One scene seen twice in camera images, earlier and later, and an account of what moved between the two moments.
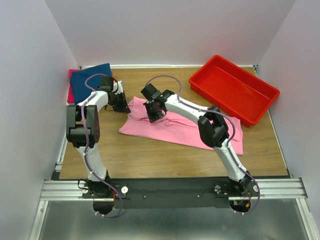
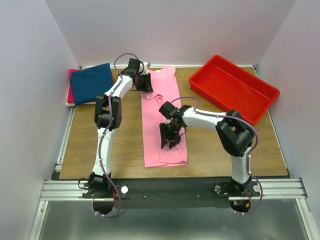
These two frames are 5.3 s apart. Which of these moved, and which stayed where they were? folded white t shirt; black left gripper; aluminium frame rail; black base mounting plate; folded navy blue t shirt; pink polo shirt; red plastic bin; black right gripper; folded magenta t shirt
Moved: pink polo shirt; black right gripper; black left gripper
Stayed: aluminium frame rail; black base mounting plate; red plastic bin; folded navy blue t shirt; folded white t shirt; folded magenta t shirt
